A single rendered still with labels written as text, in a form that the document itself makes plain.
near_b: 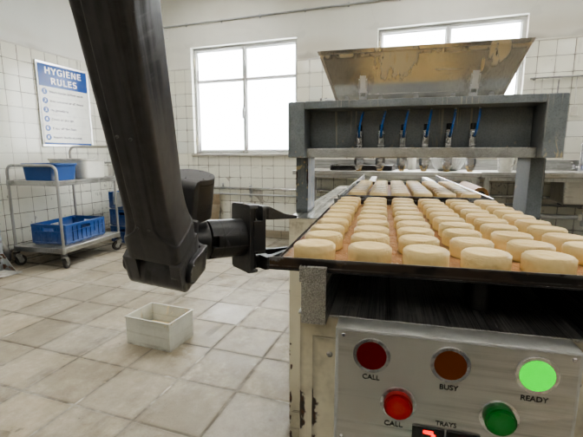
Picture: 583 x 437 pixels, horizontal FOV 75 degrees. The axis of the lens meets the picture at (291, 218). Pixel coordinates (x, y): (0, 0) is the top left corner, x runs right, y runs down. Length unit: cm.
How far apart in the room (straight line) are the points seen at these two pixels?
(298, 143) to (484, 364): 84
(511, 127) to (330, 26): 364
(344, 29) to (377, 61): 349
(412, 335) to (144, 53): 36
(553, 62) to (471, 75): 340
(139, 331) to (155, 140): 200
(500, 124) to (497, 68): 15
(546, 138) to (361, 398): 88
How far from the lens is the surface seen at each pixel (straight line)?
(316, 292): 43
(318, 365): 50
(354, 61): 119
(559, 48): 463
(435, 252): 44
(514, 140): 125
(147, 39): 33
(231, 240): 55
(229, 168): 496
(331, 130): 122
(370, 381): 47
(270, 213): 57
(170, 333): 219
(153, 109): 34
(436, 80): 120
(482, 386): 47
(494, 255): 46
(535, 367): 47
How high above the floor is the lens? 103
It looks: 9 degrees down
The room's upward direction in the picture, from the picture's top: straight up
